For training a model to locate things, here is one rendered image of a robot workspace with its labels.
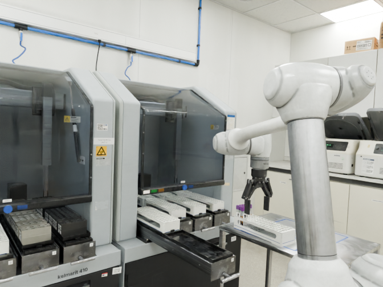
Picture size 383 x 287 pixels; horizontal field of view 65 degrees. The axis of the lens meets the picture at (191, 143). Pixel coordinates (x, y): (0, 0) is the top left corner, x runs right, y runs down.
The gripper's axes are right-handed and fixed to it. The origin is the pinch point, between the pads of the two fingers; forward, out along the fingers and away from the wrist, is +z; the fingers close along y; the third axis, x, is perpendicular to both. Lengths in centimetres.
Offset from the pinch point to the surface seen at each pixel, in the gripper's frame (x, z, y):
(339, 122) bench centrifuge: 76, -52, 215
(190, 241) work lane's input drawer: 9.4, 12.7, -32.7
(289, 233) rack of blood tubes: -18.9, 5.7, 0.1
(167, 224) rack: 21.9, 7.7, -37.3
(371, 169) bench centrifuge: 31, -6, 195
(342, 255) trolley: -37.6, 11.0, 10.5
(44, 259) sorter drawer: 29, 16, -90
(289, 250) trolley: -23.2, 11.0, -5.0
